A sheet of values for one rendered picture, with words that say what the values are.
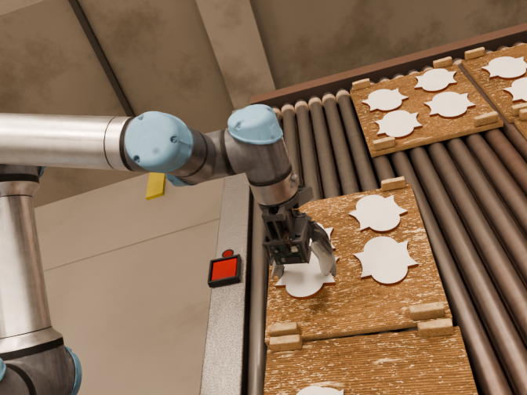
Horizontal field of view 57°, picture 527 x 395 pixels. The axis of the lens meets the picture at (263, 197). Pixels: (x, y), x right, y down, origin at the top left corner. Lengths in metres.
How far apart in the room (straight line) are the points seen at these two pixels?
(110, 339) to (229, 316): 1.55
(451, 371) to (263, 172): 0.45
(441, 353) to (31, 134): 0.73
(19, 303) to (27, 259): 0.07
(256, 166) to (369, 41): 2.73
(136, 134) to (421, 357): 0.59
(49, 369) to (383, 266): 0.64
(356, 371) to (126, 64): 2.75
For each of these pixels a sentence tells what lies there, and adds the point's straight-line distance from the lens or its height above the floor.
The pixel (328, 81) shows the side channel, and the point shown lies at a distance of 1.79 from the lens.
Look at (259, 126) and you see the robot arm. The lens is 0.71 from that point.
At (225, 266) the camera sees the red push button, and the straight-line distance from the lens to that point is 1.17.
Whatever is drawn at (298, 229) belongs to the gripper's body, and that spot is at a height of 1.16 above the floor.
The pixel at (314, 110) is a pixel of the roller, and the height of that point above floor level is 0.92.
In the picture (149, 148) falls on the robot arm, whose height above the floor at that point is 1.43.
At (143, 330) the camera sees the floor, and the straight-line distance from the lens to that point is 2.51.
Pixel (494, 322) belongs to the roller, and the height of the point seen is 0.92.
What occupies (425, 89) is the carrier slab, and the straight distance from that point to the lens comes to 1.62.
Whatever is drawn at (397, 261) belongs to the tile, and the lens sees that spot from 1.04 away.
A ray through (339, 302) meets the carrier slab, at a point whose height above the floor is 0.94.
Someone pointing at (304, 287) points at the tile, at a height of 1.03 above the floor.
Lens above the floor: 1.69
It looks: 35 degrees down
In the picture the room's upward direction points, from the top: 20 degrees counter-clockwise
